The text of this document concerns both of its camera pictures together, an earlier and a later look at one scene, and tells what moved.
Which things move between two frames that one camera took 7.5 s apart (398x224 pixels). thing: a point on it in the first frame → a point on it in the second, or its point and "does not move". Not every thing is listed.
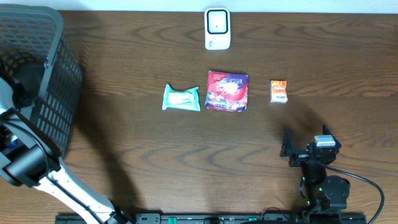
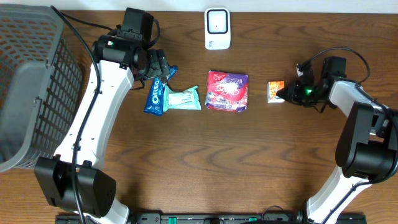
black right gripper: [304, 156] → [298, 92]
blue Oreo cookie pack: [13, 144] → [155, 101]
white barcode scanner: [217, 28] does not move
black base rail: [212, 218] does not move
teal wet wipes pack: [188, 99] does not move
